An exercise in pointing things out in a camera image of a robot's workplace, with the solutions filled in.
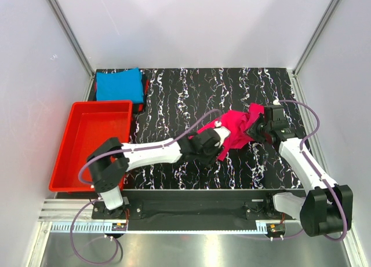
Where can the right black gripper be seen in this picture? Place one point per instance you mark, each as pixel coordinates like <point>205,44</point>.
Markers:
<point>251,131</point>

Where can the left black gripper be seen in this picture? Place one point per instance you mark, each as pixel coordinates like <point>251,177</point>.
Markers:
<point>216,150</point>

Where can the pink t shirt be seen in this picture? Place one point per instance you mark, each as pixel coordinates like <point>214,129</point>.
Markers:
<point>237,123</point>

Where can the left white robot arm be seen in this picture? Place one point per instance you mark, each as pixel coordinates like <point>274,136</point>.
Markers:
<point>113,159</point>

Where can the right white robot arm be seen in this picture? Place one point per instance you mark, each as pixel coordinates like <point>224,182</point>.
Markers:
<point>307,180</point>

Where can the blue folded t shirt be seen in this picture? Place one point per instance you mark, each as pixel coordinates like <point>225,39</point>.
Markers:
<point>124,85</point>

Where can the red plastic bin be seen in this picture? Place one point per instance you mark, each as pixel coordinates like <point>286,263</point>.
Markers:
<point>89,124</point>

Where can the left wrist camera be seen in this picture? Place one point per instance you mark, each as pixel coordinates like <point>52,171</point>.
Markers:
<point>222,131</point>

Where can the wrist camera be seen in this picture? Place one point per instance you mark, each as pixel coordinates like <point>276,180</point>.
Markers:
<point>277,103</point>
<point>222,131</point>

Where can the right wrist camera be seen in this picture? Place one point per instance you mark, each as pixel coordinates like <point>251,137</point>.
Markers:
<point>277,103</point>

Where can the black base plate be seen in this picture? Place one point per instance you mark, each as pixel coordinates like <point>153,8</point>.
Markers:
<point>200,211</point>

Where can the right aluminium frame post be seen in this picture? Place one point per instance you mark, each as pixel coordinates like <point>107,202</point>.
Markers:
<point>325,19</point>

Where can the aluminium frame post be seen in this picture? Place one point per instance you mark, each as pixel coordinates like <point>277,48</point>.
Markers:
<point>61,18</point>
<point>325,19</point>

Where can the left aluminium frame post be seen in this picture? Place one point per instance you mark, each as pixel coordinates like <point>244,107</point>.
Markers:
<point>61,18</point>

